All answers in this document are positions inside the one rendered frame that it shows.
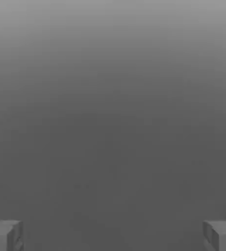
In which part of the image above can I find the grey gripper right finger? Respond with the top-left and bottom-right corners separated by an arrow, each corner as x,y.
202,220 -> 226,251

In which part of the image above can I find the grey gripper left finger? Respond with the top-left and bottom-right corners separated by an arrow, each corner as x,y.
0,220 -> 25,251

